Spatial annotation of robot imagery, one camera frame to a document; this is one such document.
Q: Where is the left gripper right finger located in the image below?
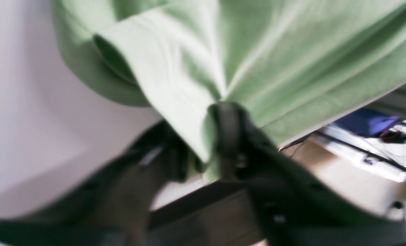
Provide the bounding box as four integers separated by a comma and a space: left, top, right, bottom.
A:
208, 102, 406, 246

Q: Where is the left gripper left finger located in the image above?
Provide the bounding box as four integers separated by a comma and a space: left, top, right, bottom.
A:
0, 121, 190, 246

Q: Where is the green polo shirt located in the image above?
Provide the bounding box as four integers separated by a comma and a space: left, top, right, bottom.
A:
50, 0, 406, 162

